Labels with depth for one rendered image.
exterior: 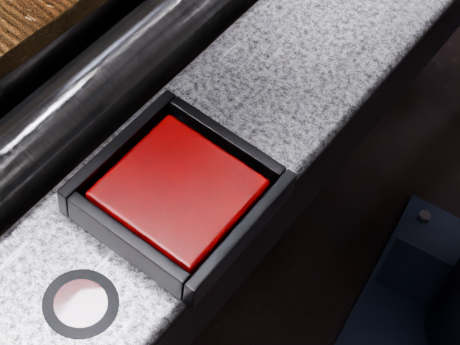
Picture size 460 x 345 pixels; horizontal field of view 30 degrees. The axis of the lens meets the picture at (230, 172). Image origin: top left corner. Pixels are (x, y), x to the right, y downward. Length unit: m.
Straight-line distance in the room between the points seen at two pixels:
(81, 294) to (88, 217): 0.03
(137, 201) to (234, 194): 0.04
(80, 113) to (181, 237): 0.09
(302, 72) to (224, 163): 0.08
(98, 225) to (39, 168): 0.05
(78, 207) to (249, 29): 0.15
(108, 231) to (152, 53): 0.12
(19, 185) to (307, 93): 0.15
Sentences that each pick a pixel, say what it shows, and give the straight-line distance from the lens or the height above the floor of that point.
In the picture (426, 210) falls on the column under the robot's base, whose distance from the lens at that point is 1.53.
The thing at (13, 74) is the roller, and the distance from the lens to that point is 0.45.
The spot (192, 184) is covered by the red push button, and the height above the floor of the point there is 0.93.
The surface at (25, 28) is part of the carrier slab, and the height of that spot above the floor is 0.94.
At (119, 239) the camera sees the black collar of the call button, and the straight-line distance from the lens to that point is 0.36.
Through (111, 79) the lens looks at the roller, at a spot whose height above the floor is 0.92.
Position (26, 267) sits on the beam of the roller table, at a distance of 0.38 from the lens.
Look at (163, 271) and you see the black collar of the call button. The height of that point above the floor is 0.93.
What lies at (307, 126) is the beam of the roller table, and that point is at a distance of 0.43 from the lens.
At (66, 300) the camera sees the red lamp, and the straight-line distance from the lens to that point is 0.37.
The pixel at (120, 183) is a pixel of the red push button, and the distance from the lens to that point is 0.38.
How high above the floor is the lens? 1.25
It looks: 55 degrees down
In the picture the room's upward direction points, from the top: 10 degrees clockwise
